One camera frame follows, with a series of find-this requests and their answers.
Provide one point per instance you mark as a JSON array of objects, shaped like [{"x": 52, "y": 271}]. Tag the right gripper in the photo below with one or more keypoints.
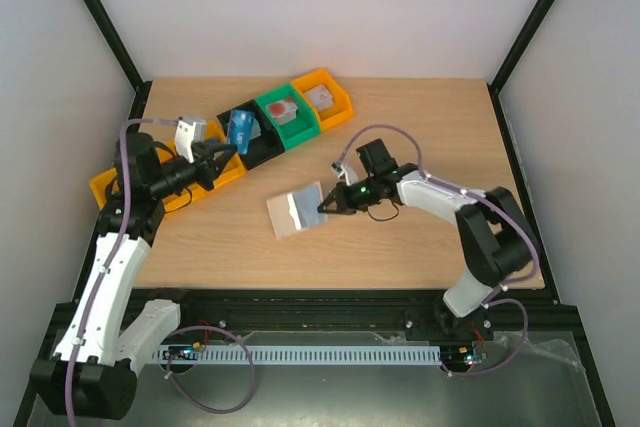
[{"x": 345, "y": 197}]

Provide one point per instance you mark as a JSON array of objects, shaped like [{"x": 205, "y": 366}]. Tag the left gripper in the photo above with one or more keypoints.
[{"x": 210, "y": 169}]

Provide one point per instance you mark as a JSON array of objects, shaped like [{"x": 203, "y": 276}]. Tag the blue VIP card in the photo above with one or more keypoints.
[{"x": 239, "y": 131}]

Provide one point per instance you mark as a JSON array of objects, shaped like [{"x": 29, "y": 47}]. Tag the beige card holder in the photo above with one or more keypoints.
[{"x": 296, "y": 211}]

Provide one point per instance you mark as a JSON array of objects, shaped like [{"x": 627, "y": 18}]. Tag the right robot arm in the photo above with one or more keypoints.
[{"x": 496, "y": 239}]

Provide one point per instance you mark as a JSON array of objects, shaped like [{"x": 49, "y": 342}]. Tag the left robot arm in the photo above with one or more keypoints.
[{"x": 93, "y": 371}]

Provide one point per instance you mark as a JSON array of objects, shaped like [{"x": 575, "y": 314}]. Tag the red circle card stack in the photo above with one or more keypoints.
[{"x": 282, "y": 111}]

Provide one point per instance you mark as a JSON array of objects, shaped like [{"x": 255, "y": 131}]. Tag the white patterned card stack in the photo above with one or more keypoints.
[{"x": 320, "y": 97}]

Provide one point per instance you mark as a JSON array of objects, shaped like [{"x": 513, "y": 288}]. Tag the black bin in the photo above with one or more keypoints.
[{"x": 268, "y": 145}]

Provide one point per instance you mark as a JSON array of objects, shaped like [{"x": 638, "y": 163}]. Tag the green bin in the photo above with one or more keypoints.
[{"x": 299, "y": 122}]

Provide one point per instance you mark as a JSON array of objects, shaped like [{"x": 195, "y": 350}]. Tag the yellow bin far right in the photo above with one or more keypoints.
[{"x": 340, "y": 112}]

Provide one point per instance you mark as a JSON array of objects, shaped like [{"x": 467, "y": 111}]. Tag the yellow bin far left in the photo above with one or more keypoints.
[{"x": 103, "y": 186}]

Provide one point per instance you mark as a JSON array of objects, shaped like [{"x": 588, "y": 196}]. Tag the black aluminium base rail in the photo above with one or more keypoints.
[{"x": 377, "y": 310}]

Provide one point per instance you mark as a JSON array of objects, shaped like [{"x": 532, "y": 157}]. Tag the white slotted cable duct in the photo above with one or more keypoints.
[{"x": 400, "y": 355}]

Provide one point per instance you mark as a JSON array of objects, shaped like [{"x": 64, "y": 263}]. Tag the left black frame post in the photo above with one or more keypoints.
[{"x": 105, "y": 25}]

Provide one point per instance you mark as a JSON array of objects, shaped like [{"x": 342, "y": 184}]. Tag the black frame post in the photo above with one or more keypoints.
[
  {"x": 522, "y": 41},
  {"x": 105, "y": 25}
]

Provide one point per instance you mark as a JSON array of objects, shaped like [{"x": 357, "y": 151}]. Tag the right black frame post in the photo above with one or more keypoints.
[{"x": 522, "y": 41}]

